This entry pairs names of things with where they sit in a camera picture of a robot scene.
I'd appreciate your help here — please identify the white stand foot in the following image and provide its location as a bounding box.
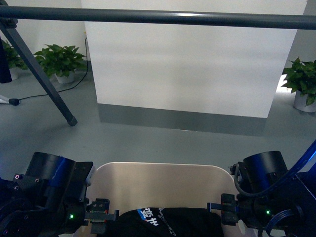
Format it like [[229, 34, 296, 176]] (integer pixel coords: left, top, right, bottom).
[[0, 95, 9, 104]]

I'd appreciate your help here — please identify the potted green plant middle left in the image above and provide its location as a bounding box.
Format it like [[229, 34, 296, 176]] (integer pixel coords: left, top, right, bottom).
[[34, 44, 86, 84]]

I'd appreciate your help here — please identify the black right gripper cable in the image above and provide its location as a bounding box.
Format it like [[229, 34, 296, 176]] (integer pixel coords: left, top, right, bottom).
[[256, 209, 304, 237]]

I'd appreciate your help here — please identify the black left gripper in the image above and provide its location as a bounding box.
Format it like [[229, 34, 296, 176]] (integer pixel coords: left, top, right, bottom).
[[46, 161, 119, 237]]

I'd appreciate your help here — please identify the potted green plant far left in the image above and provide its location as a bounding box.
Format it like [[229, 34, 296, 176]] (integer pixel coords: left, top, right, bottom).
[[1, 40, 28, 80]]

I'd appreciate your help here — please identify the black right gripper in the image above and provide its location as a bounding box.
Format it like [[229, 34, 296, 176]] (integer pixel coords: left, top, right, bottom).
[[207, 162, 279, 237]]

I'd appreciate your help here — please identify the potted green plant right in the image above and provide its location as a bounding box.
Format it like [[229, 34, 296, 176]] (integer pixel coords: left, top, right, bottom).
[[282, 57, 316, 113]]

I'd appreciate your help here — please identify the black printed t-shirt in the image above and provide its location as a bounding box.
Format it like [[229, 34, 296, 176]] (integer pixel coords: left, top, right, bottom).
[[101, 207, 224, 237]]

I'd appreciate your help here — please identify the beige plastic laundry hamper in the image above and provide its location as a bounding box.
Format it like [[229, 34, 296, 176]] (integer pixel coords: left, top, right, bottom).
[[74, 161, 257, 237]]

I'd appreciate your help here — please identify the grey clothes hanger rack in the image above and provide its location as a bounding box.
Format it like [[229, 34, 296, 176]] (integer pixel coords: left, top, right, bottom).
[[0, 1, 316, 126]]

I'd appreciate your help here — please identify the black floor power cable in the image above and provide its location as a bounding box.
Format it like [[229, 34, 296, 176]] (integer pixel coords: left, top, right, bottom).
[[8, 37, 89, 106]]

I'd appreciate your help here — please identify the potted green plant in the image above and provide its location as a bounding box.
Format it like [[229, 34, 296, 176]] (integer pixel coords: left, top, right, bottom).
[[1, 40, 28, 80], [282, 57, 316, 113], [34, 44, 86, 84]]

